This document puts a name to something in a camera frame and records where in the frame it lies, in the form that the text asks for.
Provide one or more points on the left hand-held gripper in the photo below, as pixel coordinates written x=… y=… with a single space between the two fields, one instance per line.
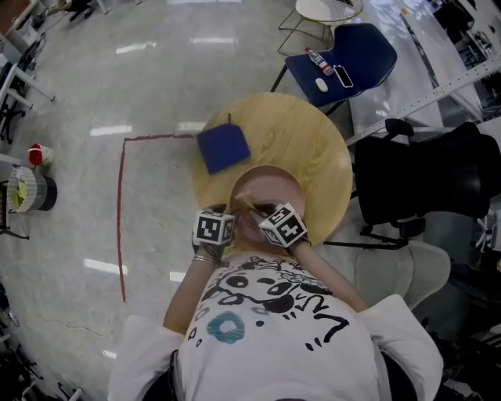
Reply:
x=211 y=229

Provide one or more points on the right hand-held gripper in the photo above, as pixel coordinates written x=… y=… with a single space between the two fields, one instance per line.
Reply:
x=283 y=227

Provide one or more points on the pink big plate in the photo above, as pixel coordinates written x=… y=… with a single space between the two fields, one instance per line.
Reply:
x=270 y=184

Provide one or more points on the person's left forearm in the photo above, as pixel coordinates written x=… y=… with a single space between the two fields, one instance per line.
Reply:
x=184 y=293

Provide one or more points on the person's right forearm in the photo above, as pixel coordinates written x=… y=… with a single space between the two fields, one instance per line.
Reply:
x=325 y=270

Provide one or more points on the blue cloth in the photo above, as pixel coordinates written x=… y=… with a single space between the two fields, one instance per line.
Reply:
x=223 y=147

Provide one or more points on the round wooden table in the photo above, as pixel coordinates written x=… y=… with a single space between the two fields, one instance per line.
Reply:
x=297 y=137

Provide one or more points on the red floor tape line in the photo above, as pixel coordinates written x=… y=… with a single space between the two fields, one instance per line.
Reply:
x=120 y=219

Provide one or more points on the white computer mouse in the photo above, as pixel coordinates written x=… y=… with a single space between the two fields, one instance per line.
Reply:
x=321 y=85

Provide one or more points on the person's white printed t-shirt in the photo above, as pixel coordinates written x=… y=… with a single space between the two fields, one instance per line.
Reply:
x=274 y=352

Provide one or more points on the grey upholstered chair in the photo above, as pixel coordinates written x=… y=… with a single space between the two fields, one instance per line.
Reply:
x=391 y=270

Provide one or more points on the black smartphone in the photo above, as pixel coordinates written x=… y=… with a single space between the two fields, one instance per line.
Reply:
x=343 y=76

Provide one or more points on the clear water bottle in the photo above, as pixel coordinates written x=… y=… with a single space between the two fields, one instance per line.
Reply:
x=319 y=62

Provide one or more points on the black mesh office chair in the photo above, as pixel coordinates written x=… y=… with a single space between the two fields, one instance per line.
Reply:
x=422 y=172

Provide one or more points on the grey and white trash bin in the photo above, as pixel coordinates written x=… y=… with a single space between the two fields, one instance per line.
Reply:
x=37 y=192

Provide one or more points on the blue chair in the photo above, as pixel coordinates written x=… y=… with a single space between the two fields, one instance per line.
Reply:
x=360 y=51

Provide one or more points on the red and white bucket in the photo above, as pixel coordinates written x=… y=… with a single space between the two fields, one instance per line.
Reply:
x=39 y=153

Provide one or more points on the white metal storage rack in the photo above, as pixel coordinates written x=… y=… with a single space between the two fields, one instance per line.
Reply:
x=430 y=94

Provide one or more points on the black desk chair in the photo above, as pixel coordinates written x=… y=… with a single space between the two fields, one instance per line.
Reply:
x=9 y=117

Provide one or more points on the white desk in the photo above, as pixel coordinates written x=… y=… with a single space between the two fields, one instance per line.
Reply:
x=23 y=82

